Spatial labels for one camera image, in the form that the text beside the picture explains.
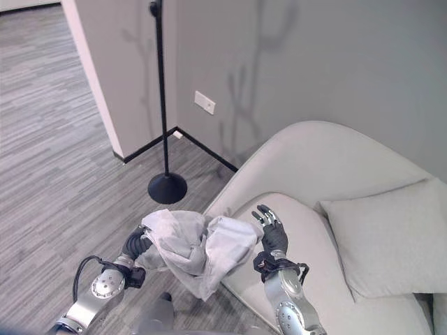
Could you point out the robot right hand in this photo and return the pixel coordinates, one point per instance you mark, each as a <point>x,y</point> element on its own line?
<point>273,234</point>

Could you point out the black clothes rack stand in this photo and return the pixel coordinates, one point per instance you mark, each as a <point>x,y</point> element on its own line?
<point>164,146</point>

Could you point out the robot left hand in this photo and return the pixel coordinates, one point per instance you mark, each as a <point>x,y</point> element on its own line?
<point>134,244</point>

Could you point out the white wall socket plate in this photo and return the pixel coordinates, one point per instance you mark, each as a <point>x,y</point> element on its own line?
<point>205,102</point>

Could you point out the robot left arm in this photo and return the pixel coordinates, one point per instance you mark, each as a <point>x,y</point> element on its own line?
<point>97,289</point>

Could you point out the light grey cushion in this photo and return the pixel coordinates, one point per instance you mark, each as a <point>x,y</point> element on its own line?
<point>387,237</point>

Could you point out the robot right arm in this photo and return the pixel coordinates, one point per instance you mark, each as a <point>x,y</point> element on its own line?
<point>290,300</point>

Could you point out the light grey garment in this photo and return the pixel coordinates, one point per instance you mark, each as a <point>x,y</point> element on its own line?
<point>195,244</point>

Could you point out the light grey sofa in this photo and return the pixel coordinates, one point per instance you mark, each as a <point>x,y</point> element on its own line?
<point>335,216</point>

